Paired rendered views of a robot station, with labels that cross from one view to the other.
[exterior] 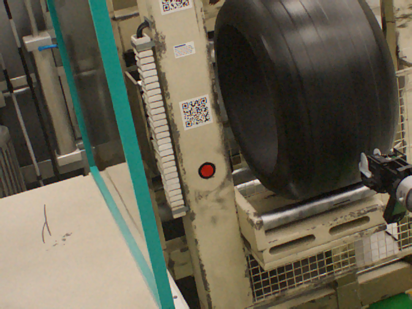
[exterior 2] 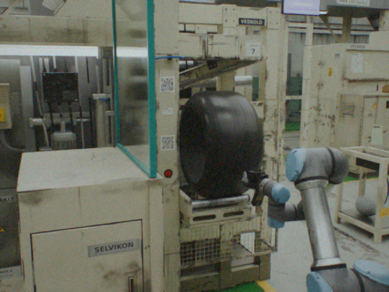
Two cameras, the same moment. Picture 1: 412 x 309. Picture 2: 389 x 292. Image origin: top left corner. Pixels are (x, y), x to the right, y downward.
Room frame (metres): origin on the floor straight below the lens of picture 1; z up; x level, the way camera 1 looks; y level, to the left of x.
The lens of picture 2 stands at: (-0.28, 0.10, 1.58)
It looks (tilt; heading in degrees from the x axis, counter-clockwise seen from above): 10 degrees down; 353
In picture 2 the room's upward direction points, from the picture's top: straight up
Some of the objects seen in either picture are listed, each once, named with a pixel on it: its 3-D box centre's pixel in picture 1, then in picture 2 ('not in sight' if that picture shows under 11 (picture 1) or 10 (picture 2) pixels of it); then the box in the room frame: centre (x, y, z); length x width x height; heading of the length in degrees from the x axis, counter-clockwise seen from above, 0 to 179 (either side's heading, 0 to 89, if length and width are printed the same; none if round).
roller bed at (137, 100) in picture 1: (170, 114); not in sight; (2.20, 0.09, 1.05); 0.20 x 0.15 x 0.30; 104
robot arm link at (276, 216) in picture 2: not in sight; (279, 214); (1.36, -0.46, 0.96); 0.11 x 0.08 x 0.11; 95
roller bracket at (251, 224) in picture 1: (233, 203); (177, 197); (1.85, -0.05, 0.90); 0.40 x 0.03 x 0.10; 14
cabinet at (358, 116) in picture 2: not in sight; (370, 133); (5.63, -3.31, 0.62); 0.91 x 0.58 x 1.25; 104
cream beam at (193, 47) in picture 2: not in sight; (209, 48); (2.21, -0.27, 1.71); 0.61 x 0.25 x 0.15; 104
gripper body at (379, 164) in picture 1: (394, 176); (258, 181); (1.52, -0.41, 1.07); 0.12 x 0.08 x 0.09; 14
